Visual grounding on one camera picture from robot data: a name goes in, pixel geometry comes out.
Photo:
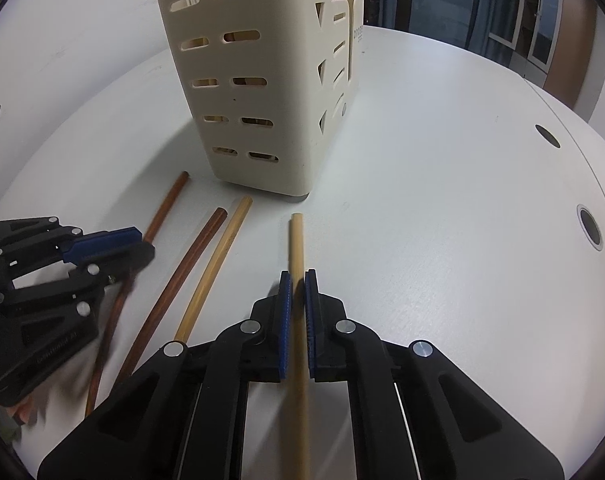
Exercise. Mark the white-framed glass door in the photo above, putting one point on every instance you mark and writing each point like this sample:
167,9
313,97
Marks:
520,5

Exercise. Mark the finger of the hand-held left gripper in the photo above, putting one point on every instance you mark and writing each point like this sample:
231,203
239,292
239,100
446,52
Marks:
102,242
132,260

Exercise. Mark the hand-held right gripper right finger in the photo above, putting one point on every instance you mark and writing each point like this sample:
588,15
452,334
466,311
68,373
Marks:
310,327

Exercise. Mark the dark brown wooden chopstick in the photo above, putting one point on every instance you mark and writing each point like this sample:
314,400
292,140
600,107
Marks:
167,205
182,270

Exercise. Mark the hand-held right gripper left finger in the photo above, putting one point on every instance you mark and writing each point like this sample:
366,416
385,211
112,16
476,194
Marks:
284,327

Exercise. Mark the light bamboo chopstick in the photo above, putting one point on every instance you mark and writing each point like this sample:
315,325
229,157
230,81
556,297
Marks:
297,245
217,255

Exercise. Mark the brown cabinet with glass door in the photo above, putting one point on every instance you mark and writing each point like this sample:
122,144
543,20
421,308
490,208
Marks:
572,50

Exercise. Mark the cream plastic utensil holder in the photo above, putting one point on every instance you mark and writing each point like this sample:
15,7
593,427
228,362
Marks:
282,110

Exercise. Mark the person's left hand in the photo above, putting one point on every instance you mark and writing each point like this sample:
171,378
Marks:
23,410

